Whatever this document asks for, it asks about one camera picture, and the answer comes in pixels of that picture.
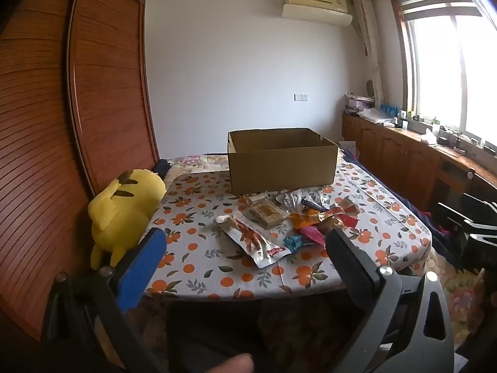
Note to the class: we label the wooden slatted wardrobe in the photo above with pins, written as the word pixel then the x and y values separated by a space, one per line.
pixel 58 124

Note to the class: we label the long wooden cabinet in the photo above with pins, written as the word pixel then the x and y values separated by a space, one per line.
pixel 396 155

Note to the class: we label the white pouch with red print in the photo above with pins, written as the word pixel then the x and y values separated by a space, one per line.
pixel 252 241

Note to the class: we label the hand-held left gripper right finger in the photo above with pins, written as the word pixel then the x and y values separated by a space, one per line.
pixel 346 261

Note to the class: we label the stack of small boxes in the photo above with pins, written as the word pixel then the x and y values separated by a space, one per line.
pixel 359 103

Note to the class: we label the wooden framed window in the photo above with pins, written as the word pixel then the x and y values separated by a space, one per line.
pixel 446 66

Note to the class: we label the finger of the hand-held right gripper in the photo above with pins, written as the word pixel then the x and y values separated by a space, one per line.
pixel 479 241
pixel 456 213

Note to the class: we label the white wall switch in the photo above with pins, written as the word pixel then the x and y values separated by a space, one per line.
pixel 301 96

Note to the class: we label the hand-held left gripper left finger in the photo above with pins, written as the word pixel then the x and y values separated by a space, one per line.
pixel 140 276

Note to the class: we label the red orange snack packet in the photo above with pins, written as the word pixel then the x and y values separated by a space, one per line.
pixel 347 217

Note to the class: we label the dark blue snack packet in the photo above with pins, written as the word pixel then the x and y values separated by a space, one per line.
pixel 312 204

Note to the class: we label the row of blue bottles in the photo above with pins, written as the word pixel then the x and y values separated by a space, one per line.
pixel 389 108

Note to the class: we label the brown cardboard box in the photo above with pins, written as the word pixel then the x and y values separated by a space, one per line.
pixel 279 163

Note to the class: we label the person's left hand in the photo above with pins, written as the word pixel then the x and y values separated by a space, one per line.
pixel 240 364

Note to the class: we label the clear packet of brown snack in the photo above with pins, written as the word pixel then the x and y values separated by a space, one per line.
pixel 268 213

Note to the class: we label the dark blue cloth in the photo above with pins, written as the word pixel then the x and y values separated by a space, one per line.
pixel 162 169

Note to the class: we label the orange fruit print tablecloth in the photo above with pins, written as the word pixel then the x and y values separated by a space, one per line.
pixel 198 248

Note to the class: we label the patterned curtain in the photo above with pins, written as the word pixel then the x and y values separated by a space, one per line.
pixel 369 46

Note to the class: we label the white tissue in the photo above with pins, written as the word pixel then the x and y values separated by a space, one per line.
pixel 430 136

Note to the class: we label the white plastic bag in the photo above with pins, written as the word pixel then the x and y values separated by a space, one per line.
pixel 374 115

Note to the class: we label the yellow plush toy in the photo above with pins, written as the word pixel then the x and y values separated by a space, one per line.
pixel 120 206

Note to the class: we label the wall air conditioner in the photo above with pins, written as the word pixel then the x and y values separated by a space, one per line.
pixel 316 6

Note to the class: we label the floral blanket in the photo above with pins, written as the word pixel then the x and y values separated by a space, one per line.
pixel 205 162

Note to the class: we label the teal snack packet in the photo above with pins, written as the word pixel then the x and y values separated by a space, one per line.
pixel 293 243

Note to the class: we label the pink snack packet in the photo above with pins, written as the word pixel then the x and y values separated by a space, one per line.
pixel 312 236

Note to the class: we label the floral bedsheet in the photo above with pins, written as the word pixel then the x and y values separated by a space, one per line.
pixel 454 291

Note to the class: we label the round table mirror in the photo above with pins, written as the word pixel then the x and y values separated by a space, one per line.
pixel 370 88

